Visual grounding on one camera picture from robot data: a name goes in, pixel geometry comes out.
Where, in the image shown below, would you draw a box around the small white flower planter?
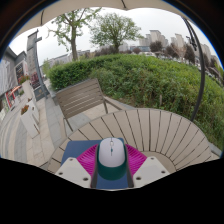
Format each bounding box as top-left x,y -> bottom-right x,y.
18,75 -> 36,101

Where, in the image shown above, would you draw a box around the grey slatted outdoor chair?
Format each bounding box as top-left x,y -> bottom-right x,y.
54,77 -> 124,138

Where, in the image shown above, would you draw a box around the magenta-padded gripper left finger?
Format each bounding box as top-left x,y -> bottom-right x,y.
54,143 -> 100,190

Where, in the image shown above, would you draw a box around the white and teal computer mouse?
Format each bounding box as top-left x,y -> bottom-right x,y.
96,137 -> 129,181

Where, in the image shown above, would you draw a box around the thin-crowned tall tree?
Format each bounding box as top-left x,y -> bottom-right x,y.
46,8 -> 101,62

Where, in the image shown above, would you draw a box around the distant apartment buildings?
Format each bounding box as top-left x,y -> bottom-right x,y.
138,29 -> 214,64

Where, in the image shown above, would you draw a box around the large white flower planter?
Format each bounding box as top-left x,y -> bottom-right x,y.
19,104 -> 41,139

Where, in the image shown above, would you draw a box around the dark grey sign pillar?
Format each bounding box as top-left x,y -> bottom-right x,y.
25,29 -> 51,101

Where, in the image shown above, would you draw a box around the dark curved parasol pole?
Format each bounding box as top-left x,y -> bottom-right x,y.
181,16 -> 206,123

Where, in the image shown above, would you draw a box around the dark blue mouse pad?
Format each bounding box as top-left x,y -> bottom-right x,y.
60,138 -> 129,190

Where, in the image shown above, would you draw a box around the round-crowned green tree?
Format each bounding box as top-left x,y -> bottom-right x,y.
89,12 -> 144,54

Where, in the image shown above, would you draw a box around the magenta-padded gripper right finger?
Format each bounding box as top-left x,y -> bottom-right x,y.
124,143 -> 171,190

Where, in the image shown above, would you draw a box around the green trimmed hedge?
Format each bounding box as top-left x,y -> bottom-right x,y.
46,53 -> 224,151

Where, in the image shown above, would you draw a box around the grey shopfront building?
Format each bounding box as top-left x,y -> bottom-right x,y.
0,46 -> 29,114

